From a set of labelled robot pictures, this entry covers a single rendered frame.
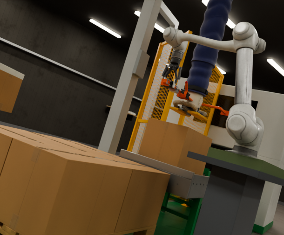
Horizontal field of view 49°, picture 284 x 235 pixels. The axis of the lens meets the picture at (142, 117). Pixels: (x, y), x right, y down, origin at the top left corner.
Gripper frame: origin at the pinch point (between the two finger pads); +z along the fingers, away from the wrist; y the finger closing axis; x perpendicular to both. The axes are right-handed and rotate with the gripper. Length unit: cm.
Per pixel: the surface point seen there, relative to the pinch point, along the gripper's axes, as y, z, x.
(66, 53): 675, -165, -518
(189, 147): -17, 43, -37
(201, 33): 7, -65, -49
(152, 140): 13, 46, -26
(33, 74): 699, -57, -439
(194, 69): 4, -29, -49
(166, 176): -17, 69, -6
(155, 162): 1, 63, -20
